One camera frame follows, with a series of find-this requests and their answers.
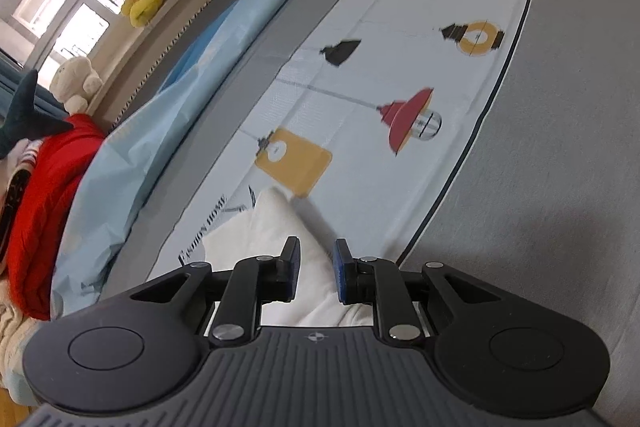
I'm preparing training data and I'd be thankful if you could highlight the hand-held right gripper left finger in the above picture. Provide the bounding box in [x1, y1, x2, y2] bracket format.
[131, 236, 303, 349]

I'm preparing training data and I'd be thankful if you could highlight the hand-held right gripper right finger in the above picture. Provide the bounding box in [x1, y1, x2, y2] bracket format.
[332, 238, 506, 349]

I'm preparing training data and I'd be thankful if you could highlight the white garment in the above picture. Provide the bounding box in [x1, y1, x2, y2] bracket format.
[202, 186, 383, 329]

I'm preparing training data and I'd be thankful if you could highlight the light blue sheet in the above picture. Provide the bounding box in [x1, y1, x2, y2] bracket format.
[7, 0, 341, 405]

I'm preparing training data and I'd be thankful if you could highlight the red quilt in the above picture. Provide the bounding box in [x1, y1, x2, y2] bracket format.
[9, 114, 108, 322]

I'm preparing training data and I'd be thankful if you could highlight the beige window sill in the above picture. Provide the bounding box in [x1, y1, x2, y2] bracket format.
[75, 0, 261, 128]

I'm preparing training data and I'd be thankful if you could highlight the cream folded blanket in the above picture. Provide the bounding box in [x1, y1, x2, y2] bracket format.
[0, 292, 56, 388]

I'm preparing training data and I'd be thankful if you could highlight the white plush toy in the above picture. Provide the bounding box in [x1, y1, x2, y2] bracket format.
[49, 56, 105, 114]

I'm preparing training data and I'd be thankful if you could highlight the dark star-print quilt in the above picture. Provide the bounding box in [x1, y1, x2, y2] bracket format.
[0, 142, 41, 258]

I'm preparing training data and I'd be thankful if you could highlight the dark teal shark plush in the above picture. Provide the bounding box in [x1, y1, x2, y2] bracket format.
[0, 69, 75, 160]

